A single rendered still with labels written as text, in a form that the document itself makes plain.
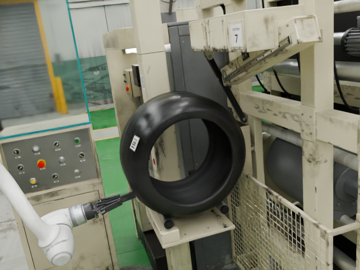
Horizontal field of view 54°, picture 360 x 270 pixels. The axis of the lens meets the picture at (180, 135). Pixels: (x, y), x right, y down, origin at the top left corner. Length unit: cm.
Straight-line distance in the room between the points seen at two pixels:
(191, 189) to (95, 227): 80
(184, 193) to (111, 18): 909
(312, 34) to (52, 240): 122
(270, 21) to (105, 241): 175
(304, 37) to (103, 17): 957
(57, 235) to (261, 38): 108
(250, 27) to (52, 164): 149
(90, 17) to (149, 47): 888
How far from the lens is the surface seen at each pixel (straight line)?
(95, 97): 1069
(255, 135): 206
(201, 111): 153
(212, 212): 192
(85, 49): 1066
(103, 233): 246
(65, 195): 233
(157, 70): 185
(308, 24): 135
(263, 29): 136
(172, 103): 151
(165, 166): 196
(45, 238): 151
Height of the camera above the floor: 173
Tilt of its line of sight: 16 degrees down
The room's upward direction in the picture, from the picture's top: 7 degrees counter-clockwise
